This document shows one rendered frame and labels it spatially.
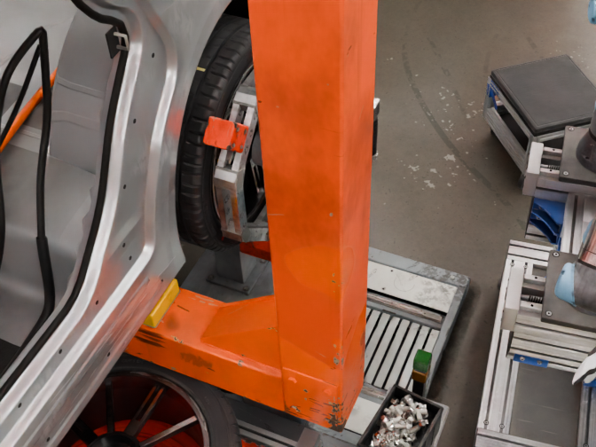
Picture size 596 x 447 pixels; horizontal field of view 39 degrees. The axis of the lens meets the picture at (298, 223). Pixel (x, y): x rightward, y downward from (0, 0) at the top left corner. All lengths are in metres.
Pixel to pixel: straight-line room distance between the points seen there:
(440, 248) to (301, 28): 2.06
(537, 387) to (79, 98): 1.57
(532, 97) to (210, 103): 1.66
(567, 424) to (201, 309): 1.13
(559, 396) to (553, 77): 1.40
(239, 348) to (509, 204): 1.67
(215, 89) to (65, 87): 0.36
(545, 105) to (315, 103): 2.11
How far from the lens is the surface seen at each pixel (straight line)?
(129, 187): 1.96
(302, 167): 1.52
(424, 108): 3.90
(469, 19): 4.48
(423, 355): 2.19
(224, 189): 2.22
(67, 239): 2.06
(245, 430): 2.52
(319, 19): 1.31
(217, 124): 2.09
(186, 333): 2.22
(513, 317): 2.19
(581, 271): 1.75
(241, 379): 2.21
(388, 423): 2.17
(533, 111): 3.41
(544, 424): 2.66
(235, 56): 2.21
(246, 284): 2.87
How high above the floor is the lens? 2.46
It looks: 47 degrees down
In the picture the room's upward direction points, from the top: 3 degrees counter-clockwise
